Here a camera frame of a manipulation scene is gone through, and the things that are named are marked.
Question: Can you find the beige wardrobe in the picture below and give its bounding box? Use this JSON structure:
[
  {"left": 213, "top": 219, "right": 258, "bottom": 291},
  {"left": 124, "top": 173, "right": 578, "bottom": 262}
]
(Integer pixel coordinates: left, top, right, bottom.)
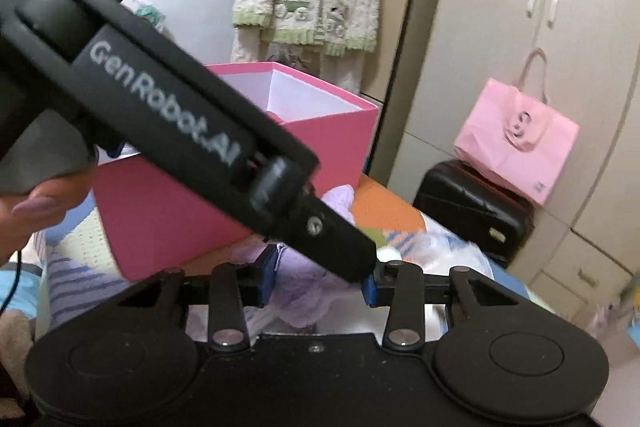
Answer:
[{"left": 371, "top": 0, "right": 639, "bottom": 318}]

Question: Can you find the person left hand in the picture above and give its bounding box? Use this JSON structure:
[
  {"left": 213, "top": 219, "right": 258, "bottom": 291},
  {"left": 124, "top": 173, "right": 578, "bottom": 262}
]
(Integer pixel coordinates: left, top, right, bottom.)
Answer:
[{"left": 0, "top": 166, "right": 96, "bottom": 265}]

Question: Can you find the purple plush toy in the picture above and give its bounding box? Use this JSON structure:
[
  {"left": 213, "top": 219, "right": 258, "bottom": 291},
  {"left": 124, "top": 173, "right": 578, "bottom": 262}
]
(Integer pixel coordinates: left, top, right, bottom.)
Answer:
[{"left": 234, "top": 183, "right": 371, "bottom": 327}]

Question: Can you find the patchwork tablecloth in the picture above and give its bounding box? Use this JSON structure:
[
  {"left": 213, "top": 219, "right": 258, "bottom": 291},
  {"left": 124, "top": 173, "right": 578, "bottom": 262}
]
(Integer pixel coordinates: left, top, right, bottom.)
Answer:
[{"left": 29, "top": 175, "right": 557, "bottom": 343}]

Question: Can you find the pink cardboard storage box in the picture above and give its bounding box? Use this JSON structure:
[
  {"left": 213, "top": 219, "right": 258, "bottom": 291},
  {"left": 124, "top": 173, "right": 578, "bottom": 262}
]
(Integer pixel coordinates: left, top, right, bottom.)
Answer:
[{"left": 94, "top": 63, "right": 376, "bottom": 280}]

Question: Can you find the black suitcase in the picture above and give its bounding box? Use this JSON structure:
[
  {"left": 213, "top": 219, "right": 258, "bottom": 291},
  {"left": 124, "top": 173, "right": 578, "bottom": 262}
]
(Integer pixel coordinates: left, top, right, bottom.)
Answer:
[{"left": 413, "top": 160, "right": 535, "bottom": 268}]

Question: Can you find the pink tote bag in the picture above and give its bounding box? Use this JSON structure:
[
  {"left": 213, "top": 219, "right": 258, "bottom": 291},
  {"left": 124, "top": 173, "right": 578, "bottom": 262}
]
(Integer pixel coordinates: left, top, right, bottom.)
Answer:
[{"left": 454, "top": 48, "right": 579, "bottom": 207}]

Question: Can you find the white round plush toy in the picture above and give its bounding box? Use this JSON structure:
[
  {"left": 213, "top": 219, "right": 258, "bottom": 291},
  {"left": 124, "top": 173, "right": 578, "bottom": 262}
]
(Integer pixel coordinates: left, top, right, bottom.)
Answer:
[{"left": 376, "top": 232, "right": 494, "bottom": 279}]

